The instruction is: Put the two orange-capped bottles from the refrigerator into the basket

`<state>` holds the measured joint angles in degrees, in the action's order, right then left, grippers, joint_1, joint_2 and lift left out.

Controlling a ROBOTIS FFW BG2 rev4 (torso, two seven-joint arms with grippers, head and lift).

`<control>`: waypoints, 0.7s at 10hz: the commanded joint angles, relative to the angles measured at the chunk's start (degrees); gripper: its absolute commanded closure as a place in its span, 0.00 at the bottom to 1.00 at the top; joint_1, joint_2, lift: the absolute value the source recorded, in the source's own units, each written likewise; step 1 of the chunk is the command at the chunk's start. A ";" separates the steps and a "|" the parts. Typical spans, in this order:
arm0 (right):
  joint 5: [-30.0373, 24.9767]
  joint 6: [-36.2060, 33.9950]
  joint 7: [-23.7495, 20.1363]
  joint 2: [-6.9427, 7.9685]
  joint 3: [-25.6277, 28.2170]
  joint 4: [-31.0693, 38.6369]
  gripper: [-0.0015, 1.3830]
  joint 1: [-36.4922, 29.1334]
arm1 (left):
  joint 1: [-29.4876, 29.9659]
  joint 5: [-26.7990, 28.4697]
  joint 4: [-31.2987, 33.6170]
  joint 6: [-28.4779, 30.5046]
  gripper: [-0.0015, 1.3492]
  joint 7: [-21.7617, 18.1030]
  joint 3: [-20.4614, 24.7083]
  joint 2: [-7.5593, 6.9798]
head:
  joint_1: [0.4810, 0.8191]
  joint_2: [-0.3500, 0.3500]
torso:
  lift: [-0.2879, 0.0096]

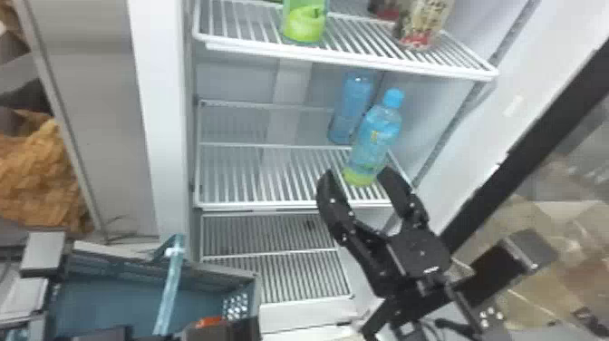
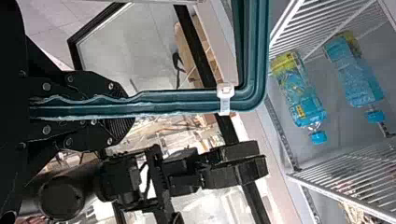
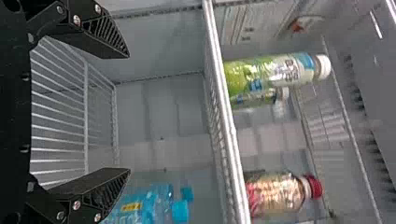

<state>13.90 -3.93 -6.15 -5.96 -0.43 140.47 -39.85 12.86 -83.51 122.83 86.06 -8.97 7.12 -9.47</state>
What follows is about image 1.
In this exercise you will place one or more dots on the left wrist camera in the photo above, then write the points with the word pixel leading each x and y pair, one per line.
pixel 43 252

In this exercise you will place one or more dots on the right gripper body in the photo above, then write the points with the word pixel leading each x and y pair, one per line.
pixel 411 259

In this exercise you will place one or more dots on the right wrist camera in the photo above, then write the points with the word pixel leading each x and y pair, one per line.
pixel 495 273

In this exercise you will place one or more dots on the fridge door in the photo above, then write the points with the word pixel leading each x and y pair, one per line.
pixel 533 147

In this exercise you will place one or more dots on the white fridge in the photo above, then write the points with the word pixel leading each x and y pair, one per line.
pixel 162 119

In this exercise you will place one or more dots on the blue basket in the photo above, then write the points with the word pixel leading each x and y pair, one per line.
pixel 119 300

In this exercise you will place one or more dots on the blue bottle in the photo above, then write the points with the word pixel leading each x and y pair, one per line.
pixel 352 105
pixel 373 138

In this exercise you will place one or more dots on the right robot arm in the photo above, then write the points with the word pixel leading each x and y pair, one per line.
pixel 492 331

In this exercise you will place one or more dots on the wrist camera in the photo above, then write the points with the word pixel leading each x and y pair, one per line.
pixel 495 273
pixel 43 252

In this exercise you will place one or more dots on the brown bag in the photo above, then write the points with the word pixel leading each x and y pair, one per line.
pixel 38 181

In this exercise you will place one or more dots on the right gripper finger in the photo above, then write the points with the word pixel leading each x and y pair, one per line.
pixel 335 204
pixel 404 200

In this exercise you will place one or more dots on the green bottle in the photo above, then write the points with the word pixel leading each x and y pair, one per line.
pixel 304 24

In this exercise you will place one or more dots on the beige snack packet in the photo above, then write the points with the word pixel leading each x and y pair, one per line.
pixel 421 21

